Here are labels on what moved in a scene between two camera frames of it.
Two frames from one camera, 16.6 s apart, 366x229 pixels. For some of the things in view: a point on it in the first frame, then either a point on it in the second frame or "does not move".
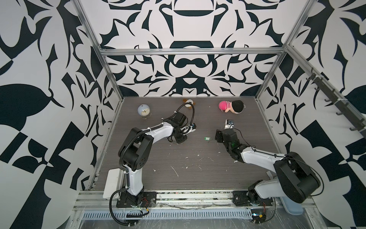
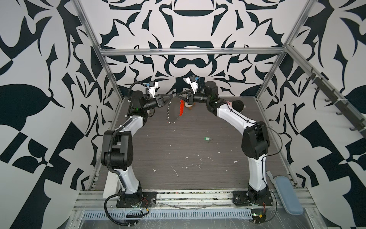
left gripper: x=180 y=140 to x=159 y=101
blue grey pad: x=292 y=207 does not move
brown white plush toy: x=188 y=105 does not move
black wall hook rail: x=347 y=110 does not move
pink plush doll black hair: x=236 y=106 does not move
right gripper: x=219 y=135 to x=189 y=100
